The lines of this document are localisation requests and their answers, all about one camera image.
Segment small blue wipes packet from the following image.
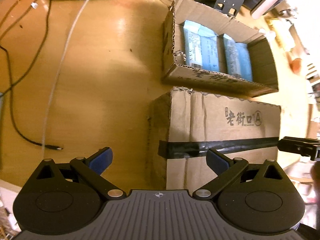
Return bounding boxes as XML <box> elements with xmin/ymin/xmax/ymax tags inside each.
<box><xmin>223</xmin><ymin>34</ymin><xmax>253</xmax><ymax>82</ymax></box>

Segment large blue wipes packet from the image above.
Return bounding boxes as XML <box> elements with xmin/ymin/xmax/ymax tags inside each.
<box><xmin>183</xmin><ymin>20</ymin><xmax>220</xmax><ymax>72</ymax></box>

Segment person right hand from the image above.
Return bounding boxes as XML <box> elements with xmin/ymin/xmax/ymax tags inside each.
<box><xmin>310</xmin><ymin>162</ymin><xmax>320</xmax><ymax>194</ymax></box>

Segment closed cardboard box black tape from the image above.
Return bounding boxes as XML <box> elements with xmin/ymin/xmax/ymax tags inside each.
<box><xmin>148</xmin><ymin>88</ymin><xmax>281</xmax><ymax>192</ymax></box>

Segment open cardboard box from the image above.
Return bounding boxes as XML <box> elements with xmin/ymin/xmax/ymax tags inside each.
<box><xmin>162</xmin><ymin>0</ymin><xmax>279</xmax><ymax>98</ymax></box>

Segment yellow wet wipes pack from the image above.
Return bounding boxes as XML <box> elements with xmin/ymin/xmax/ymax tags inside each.
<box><xmin>267</xmin><ymin>18</ymin><xmax>296</xmax><ymax>52</ymax></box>

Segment white charging cable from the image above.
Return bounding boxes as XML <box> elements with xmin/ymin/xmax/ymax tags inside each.
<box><xmin>41</xmin><ymin>0</ymin><xmax>104</xmax><ymax>158</ymax></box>

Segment black thin cable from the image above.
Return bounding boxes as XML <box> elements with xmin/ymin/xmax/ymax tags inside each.
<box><xmin>0</xmin><ymin>0</ymin><xmax>64</xmax><ymax>151</ymax></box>

